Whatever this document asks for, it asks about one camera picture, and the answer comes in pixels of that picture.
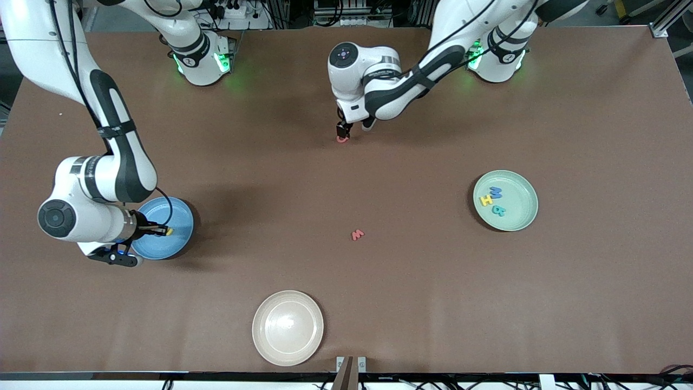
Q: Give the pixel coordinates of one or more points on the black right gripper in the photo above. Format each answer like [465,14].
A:
[141,223]

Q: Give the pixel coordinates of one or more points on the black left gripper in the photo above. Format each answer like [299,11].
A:
[342,129]

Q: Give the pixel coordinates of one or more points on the yellow capital letter H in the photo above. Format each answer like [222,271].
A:
[486,200]

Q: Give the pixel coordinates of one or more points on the blue capital letter M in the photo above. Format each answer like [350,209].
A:
[495,192]

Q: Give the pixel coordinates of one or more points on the teal capital letter R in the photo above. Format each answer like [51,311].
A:
[498,211]

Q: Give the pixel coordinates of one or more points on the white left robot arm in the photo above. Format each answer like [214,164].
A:
[460,21]

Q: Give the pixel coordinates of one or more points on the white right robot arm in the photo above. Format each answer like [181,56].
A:
[32,43]

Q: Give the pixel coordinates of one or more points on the blue plate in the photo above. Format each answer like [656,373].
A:
[176,214]

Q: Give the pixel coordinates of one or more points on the pink small letter w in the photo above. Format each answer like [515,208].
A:
[357,234]

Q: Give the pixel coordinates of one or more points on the grey electronics rack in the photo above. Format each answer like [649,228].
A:
[352,13]

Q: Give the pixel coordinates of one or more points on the beige plate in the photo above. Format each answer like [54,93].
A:
[287,327]

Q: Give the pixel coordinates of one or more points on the white power strip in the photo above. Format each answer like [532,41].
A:
[235,10]

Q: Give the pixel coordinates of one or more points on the brown table mat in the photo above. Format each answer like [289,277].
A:
[433,298]

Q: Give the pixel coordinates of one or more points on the light green plate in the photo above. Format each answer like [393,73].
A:
[517,214]

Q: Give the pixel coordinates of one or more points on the grey metal clamp bracket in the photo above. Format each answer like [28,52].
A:
[346,379]

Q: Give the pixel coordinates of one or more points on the aluminium frame post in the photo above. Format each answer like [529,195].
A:
[671,16]

